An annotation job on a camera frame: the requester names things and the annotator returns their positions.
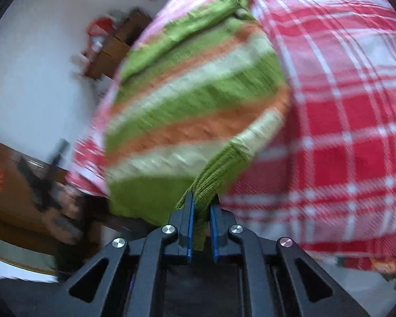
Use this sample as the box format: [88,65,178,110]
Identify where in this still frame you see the red gift bag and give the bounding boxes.
[86,16,115,39]

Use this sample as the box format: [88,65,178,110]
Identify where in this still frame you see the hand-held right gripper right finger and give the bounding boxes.
[209,198,372,317]

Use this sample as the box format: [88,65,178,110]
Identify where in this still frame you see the brown wooden desk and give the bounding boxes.
[82,8,152,81]

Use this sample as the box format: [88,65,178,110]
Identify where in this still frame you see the green striped knit sweater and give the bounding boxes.
[104,0,293,251]

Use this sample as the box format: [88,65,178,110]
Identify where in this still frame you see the red printed under sheet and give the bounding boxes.
[337,254,396,274]

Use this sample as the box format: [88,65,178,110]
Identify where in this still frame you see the brown wooden cabinet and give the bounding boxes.
[0,135,96,258]

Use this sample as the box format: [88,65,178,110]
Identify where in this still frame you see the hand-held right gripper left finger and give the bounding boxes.
[36,192,195,317]

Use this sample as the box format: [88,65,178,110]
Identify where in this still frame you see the red plaid bed sheet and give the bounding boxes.
[66,0,396,273]

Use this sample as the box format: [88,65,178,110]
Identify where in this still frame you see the person's left hand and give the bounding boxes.
[54,188,86,243]

